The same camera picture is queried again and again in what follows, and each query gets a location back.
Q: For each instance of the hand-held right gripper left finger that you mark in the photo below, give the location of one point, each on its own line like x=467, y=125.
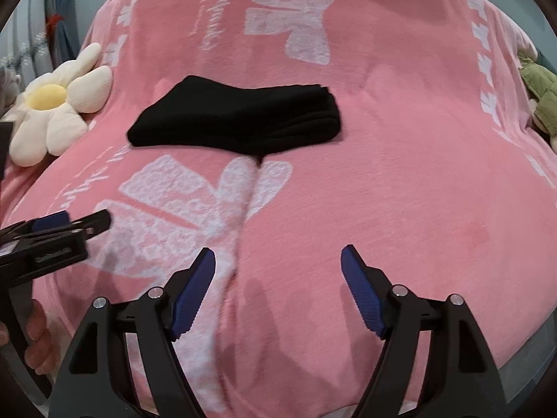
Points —
x=196, y=296

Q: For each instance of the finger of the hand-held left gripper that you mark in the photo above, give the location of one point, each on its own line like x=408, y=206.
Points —
x=93, y=222
x=50, y=223

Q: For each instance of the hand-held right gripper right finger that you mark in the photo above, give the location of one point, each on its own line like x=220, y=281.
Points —
x=361, y=291

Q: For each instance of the black pants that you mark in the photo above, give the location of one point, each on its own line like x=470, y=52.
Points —
x=239, y=117

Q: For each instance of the person's left hand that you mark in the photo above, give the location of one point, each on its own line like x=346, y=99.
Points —
x=41, y=335

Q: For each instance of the pink printed blanket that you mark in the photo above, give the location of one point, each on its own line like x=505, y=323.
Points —
x=391, y=183

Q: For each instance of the cream flower pillow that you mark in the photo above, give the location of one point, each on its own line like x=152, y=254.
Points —
x=82, y=91

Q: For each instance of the grey plush toy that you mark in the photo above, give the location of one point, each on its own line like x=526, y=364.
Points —
x=8, y=87

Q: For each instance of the blue curtain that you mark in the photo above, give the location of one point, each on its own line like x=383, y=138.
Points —
x=65, y=8

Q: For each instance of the green plush toy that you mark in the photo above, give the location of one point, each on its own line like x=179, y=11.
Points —
x=537, y=78

